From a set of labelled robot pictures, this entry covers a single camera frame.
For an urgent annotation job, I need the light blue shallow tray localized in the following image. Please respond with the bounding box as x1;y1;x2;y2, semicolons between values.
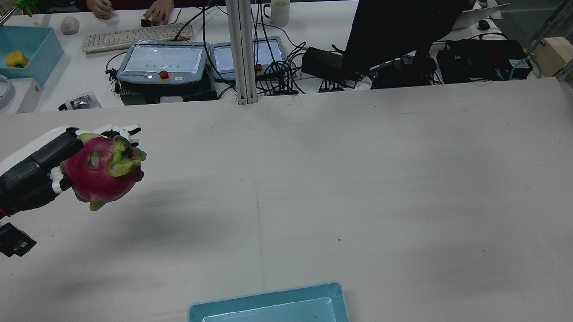
187;282;352;322

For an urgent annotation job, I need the black computer monitor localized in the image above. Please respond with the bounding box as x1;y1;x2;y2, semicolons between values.
340;0;489;75

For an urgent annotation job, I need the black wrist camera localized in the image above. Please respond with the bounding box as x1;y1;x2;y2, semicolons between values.
0;220;37;258

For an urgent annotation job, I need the grey round ball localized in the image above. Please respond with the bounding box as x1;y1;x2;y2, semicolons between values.
60;16;80;35

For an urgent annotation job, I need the black electronics box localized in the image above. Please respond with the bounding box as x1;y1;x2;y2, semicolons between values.
436;37;533;85

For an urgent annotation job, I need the operator hand on mouse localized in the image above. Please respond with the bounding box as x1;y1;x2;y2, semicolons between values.
143;0;175;26

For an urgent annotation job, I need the small grey teach pendant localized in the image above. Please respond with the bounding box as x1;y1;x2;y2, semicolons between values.
209;35;288;82

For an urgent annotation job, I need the aluminium frame bar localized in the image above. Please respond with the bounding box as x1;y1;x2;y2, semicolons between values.
528;0;573;83

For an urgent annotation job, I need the black cable bundle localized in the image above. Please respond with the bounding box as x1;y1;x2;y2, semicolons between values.
256;42;310;96

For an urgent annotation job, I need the operator free hand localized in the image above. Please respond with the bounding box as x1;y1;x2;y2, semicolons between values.
86;0;114;20

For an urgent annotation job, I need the white mug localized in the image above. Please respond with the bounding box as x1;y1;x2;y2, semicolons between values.
263;0;292;27

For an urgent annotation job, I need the light blue deep bin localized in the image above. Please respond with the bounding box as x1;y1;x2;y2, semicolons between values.
0;21;66;88

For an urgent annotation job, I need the aluminium profile post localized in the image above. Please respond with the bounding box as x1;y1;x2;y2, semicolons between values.
224;0;258;105

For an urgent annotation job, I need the black box under pendant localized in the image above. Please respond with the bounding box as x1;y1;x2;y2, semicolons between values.
120;80;218;106

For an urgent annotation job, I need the beige computer keyboard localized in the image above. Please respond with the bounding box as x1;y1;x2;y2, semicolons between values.
81;23;195;55

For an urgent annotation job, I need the yellow toy fruit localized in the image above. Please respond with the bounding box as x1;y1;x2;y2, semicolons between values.
5;50;29;68

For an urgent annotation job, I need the teal cable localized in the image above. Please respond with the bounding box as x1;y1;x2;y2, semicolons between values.
496;57;543;81

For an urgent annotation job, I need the large grey teach pendant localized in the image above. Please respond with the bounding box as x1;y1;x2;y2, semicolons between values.
115;39;210;88

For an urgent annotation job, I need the white product box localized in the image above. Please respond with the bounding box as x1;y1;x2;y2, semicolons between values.
0;77;44;115

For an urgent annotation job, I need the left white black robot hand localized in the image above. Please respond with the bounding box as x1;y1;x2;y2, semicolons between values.
0;123;145;218

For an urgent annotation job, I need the wooden block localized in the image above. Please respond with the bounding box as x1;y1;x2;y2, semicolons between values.
530;36;573;111

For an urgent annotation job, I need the pink dragon fruit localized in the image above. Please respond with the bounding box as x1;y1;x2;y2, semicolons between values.
59;131;150;212

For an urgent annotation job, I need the clear bag of metal parts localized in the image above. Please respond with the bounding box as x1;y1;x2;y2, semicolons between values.
58;92;102;111

